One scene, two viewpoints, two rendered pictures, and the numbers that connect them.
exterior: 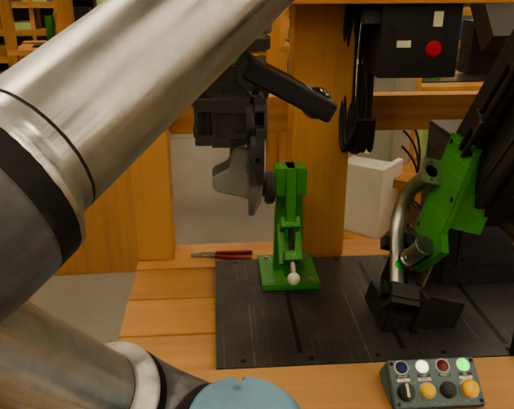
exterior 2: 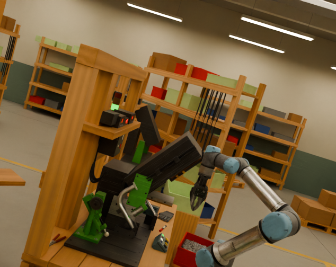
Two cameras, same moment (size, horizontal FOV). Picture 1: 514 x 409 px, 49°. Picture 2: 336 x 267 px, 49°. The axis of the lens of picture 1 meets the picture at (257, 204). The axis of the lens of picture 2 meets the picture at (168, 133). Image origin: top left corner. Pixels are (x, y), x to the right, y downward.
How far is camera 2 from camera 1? 2.06 m
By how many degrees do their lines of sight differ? 81
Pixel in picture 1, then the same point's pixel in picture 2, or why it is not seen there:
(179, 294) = (79, 259)
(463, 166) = (148, 183)
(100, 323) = not seen: outside the picture
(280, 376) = (146, 260)
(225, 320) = (112, 256)
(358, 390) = (156, 252)
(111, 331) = not seen: outside the picture
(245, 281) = (87, 243)
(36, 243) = not seen: hidden behind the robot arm
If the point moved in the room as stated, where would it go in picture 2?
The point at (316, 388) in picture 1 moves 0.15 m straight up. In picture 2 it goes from (152, 257) to (160, 233)
